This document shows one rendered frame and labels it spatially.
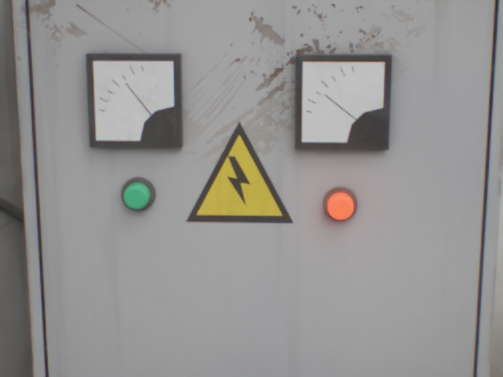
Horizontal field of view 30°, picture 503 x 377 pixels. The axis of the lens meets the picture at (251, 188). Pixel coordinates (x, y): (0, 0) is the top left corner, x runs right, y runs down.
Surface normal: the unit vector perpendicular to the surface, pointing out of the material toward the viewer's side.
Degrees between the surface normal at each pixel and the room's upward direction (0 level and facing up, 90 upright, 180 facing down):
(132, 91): 90
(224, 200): 90
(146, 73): 90
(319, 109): 90
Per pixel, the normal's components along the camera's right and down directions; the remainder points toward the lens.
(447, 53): -0.04, 0.23
